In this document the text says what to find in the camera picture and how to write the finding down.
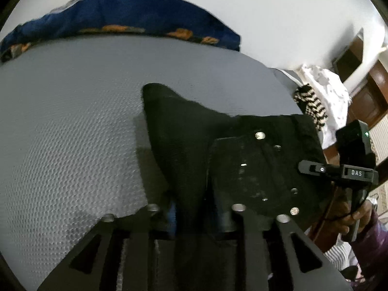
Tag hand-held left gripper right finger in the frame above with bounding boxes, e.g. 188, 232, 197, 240
212, 203, 354, 291

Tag blue cloth with orange print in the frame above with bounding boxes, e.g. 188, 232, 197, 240
0, 0, 242, 64

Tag person's right hand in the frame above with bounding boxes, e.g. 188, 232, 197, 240
329, 185, 374, 237

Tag brown wooden cabinet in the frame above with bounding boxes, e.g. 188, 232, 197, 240
333, 36, 388, 128

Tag black pants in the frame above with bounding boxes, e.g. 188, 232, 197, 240
142, 82, 334, 291

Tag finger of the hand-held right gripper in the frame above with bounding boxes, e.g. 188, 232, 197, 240
298, 160, 344, 179

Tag person's right forearm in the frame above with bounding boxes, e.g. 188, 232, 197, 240
348, 209, 388, 283

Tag black cable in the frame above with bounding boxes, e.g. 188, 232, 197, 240
314, 184, 358, 243

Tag white striped cloth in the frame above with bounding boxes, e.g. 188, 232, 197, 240
324, 239, 361, 273

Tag black and beige striped knit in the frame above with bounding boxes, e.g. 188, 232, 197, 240
293, 83, 329, 132

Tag white printed cloth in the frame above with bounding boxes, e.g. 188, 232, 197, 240
299, 64, 353, 150

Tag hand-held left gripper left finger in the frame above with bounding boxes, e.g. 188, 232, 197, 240
36, 204, 180, 291

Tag grey textured mat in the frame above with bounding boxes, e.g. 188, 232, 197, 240
0, 33, 307, 291

